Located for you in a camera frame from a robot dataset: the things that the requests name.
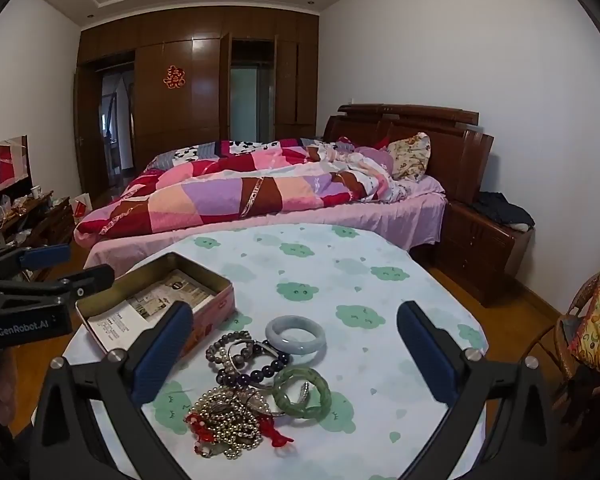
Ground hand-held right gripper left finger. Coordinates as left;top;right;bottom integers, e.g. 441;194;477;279
30;301;196;480

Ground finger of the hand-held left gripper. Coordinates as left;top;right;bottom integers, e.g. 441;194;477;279
0;264;117;307
0;244;72;282

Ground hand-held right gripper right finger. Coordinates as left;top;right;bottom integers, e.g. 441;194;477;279
396;301;563;480

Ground grey bead bracelet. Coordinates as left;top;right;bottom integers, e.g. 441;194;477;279
206;330;253;376

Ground large silver bangle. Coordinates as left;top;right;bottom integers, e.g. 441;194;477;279
215;339;281;392

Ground pink metal tin box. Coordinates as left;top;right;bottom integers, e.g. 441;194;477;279
75;252;235;356

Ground gold bead chain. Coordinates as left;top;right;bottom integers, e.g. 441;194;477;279
187;387;281;461

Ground dark purple bead bracelet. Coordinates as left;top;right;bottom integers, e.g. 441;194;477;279
215;345;292;392

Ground small silver bangle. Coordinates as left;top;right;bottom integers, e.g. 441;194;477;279
279;380;312;406

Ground pale jade bangle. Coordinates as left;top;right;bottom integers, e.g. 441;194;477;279
265;316;327;357

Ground green jade bangle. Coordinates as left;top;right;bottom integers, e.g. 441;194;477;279
272;366;333;418

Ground red string charm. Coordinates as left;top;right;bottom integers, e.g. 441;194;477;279
184;411;295;453

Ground cluttered wooden cabinet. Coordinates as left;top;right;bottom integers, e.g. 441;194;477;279
0;190;76;281

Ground printed paper leaflet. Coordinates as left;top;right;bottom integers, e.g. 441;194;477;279
87;269;216;341

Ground red paper bag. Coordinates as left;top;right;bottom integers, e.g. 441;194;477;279
72;192;92;221

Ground television screen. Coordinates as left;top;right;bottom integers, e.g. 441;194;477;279
0;135;31;203

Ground wooden nightstand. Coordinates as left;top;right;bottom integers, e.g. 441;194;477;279
437;200;533;308

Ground open wooden door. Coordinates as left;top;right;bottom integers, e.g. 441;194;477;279
74;71;103;201

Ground wicker chair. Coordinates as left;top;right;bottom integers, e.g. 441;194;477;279
522;260;600;456

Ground patchwork quilt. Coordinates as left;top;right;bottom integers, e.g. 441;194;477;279
74;137;411;248

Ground dark clothes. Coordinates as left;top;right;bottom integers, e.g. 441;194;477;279
472;191;536;226

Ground pink bed sheet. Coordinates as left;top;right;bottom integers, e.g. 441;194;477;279
82;175;448;281

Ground colourful patterned cushion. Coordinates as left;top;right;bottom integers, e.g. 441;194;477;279
567;271;600;376

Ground wooden bed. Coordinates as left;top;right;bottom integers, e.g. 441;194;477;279
82;104;495;281

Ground floral pillow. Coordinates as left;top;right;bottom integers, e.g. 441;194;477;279
386;132;432;182

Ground brown wooden wardrobe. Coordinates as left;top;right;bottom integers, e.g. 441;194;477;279
75;6;321;196

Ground red paper decoration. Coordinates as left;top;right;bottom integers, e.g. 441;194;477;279
162;66;186;90

